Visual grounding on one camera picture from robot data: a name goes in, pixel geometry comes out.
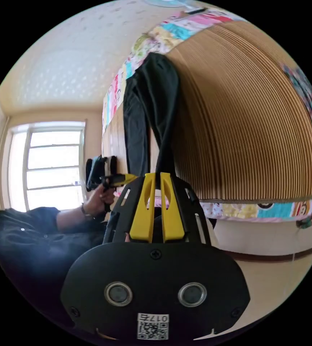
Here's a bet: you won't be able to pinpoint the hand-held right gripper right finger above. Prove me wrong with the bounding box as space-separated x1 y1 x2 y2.
160 172 185 243

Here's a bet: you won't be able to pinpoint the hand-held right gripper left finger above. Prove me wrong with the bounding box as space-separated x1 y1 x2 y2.
129 173 156 243

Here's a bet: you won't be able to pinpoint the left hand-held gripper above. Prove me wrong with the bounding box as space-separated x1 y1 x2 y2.
86 155 139 213

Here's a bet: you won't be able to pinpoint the black pants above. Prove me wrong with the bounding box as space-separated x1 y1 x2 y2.
123 52 180 190

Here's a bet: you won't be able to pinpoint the person's left forearm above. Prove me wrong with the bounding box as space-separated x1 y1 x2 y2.
55 203 95 232

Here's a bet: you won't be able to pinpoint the person's left hand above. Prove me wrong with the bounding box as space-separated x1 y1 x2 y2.
83 185 116 217

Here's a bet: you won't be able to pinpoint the window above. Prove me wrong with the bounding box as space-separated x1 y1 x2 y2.
0 120 88 213

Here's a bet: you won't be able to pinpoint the person's body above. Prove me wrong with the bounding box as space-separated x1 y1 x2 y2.
0 206 111 306

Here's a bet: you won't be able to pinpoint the bed with woven mat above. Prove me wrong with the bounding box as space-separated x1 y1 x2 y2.
101 7 312 230

